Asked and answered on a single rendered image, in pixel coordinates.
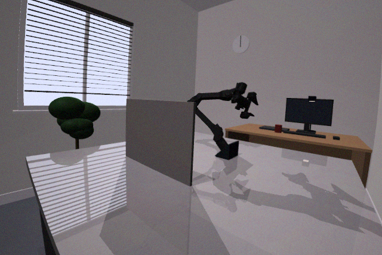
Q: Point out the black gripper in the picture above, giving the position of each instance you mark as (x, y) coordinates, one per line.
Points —
(246, 104)

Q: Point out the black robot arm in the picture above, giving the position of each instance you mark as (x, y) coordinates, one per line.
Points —
(233, 95)

